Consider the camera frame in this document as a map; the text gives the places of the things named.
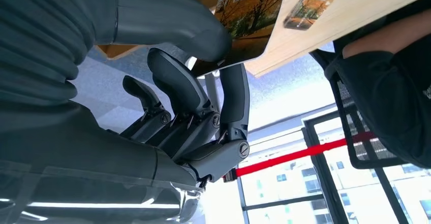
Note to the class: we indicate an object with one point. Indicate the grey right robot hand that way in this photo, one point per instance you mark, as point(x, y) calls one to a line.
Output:
point(84, 155)

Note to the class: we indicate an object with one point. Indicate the wooden slotted card box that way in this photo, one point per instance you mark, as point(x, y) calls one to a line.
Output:
point(118, 51)

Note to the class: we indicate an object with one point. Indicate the hotel card in clear holder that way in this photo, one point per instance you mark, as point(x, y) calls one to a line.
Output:
point(311, 7)

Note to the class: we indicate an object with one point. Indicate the person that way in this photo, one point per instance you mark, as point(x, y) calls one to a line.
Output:
point(387, 91)

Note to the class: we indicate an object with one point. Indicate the red barrier belt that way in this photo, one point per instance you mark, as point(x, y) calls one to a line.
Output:
point(286, 157)

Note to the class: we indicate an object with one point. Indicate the black office chair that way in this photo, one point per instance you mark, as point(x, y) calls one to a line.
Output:
point(343, 94)

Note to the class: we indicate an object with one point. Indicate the black window frame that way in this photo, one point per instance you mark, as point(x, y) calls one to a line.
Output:
point(320, 168)

